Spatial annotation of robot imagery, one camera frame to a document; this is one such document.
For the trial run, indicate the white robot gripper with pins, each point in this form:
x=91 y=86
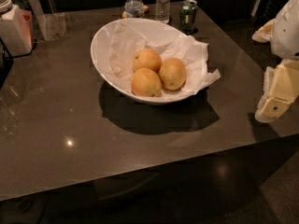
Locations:
x=286 y=34

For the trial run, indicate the orange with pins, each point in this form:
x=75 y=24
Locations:
x=173 y=73
x=146 y=82
x=147 y=58

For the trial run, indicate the white ceramic bowl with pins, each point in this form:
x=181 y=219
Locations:
x=102 y=44

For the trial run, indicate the green soda can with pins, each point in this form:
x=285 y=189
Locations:
x=187 y=15

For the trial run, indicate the tall clear water bottle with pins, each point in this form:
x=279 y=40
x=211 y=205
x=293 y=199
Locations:
x=162 y=11

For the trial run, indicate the short clear water bottle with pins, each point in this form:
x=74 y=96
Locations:
x=134 y=9

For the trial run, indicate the white paper liner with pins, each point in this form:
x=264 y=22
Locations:
x=156 y=62

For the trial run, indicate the clear acrylic sign holder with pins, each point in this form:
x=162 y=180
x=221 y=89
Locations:
x=53 y=24

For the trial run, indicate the white napkin dispenser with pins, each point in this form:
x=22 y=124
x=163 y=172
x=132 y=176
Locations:
x=16 y=28

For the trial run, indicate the black wire rack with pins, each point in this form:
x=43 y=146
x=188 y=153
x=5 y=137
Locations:
x=6 y=61

